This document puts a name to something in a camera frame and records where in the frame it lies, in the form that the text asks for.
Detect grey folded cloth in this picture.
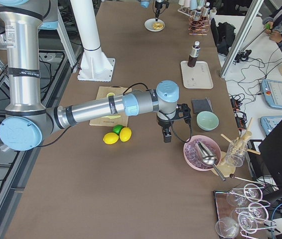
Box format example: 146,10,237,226
191,98,213,115

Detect wine glass top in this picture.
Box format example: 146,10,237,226
227,183,263,207

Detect green lime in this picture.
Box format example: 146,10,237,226
113,124,124,135

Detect wooden cutting board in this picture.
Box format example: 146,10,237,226
89,86,129,127

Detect mint green bowl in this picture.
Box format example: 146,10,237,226
196,111,219,131

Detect metal ice scoop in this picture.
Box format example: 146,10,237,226
195,141,226,181

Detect wine glass rack tray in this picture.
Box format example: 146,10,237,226
214,191,277,239

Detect braided donut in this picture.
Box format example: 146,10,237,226
152,21,164,31

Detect pink bowl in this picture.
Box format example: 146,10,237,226
183,135,221,171

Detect blue teach pendant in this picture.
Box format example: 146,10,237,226
261,79,282,109
260,116,282,136

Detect aluminium frame post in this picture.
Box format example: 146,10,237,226
220,0,264,79

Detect yellow lemon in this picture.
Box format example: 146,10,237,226
119,127,132,142
103,132,119,144

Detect black orange adapter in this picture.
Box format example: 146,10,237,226
230,95,247,132

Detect cream rabbit tray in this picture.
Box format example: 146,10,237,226
180,61,213,89

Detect wine glass middle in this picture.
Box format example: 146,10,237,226
232,203,271,224

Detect blue teach pendant upper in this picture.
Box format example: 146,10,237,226
261,79,282,109

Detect copper wire bottle rack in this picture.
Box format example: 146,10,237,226
188,16,210,35

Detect yellow plastic knife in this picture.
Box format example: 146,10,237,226
102,115,121,119

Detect wine glass bottom left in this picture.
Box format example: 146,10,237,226
215,217,240,239

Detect white bowl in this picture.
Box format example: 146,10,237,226
144,18,165,32

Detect clear glass mug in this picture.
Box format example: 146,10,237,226
225,139,247,167

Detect pile of clear ice cubes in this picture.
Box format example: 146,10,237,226
184,140,212,171

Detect dark drink bottle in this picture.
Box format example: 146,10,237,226
187,41,200,67

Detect bottle in copper rack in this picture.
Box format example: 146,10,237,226
193,8,202,21

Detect blue teach pendant lower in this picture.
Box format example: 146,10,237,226
260,116,282,136

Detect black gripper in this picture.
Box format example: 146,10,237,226
154,0,169,21
156,104,191,143

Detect yellow lemon far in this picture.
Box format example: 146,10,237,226
119,127,132,142

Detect black bag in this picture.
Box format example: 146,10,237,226
210,19,235,56

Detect half lemon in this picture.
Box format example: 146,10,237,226
106,92,116,97

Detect wine glass lower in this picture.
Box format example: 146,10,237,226
238,212,258,234

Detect yellow lemon near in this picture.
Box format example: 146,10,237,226
103,132,119,144

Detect wooden cup stand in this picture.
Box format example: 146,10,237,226
221,118,261,167

